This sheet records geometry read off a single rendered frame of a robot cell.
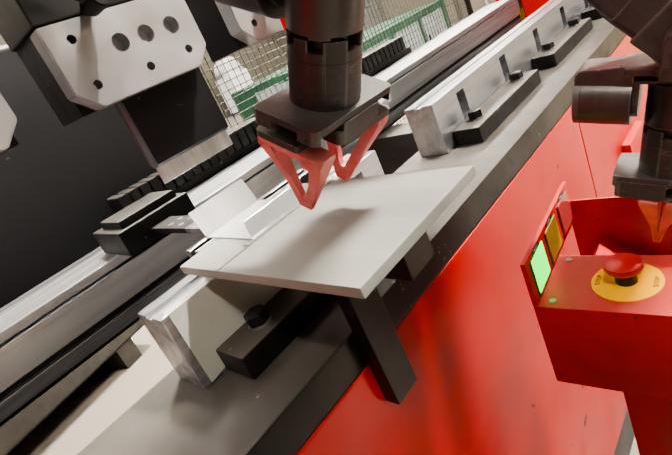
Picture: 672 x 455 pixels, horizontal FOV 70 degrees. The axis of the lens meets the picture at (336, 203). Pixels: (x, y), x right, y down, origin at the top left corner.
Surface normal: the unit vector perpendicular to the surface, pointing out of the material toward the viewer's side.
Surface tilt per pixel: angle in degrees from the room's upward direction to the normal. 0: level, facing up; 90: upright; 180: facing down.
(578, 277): 0
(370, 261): 0
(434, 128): 90
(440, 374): 90
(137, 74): 90
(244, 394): 0
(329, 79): 111
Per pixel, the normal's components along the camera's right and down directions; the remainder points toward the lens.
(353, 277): -0.39, -0.86
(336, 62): 0.34, 0.61
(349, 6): 0.56, 0.54
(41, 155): 0.69, -0.04
